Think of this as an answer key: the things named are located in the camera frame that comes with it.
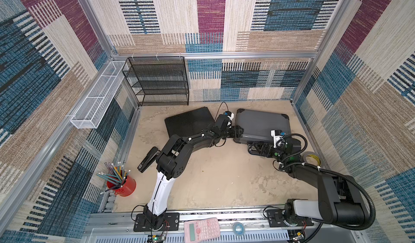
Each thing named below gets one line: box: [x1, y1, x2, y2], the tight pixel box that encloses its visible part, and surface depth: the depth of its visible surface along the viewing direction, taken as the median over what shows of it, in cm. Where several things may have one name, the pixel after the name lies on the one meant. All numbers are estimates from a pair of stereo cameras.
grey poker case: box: [232, 108, 292, 145], surface depth 97 cm
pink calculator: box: [183, 217, 222, 243], surface depth 71 cm
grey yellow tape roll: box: [301, 151, 323, 167], surface depth 93 cm
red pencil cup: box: [106, 174, 137, 198], surface depth 77 cm
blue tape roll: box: [232, 221, 245, 236], surface depth 73 cm
